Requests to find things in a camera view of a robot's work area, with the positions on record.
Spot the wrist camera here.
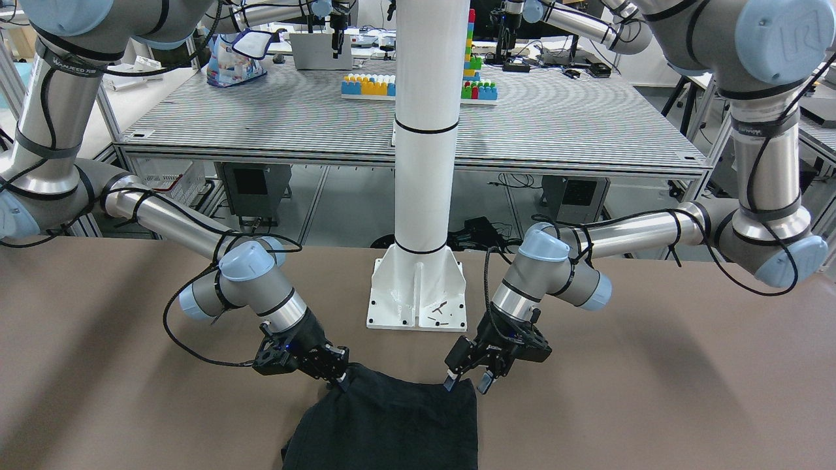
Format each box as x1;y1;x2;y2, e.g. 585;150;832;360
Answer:
253;340;297;377
514;332;553;363

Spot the striped aluminium frame workbench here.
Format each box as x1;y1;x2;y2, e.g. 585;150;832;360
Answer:
116;63;714;200

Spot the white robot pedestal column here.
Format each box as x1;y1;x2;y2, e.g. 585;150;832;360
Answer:
366;1;470;332

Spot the white plastic basket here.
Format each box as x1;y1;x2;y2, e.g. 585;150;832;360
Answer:
138;159;206;204

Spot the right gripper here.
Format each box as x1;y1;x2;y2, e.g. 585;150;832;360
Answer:
261;311;350;392

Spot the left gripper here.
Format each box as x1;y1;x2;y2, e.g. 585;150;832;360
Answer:
443;307;541;395

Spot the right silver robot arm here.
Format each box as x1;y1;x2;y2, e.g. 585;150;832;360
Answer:
2;1;349;390

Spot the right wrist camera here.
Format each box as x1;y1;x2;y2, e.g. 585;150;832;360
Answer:
253;340;297;377

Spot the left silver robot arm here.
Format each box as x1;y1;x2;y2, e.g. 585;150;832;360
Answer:
443;1;834;393

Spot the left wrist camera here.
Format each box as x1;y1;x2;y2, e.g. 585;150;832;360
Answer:
514;332;553;363

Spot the black t-shirt with logo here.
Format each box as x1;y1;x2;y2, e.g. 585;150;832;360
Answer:
281;363;479;469

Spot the printed plastic bag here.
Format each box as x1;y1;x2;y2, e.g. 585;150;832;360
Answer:
206;29;272;88

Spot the colourful toy block set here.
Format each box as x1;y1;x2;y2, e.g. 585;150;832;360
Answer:
341;8;499;105

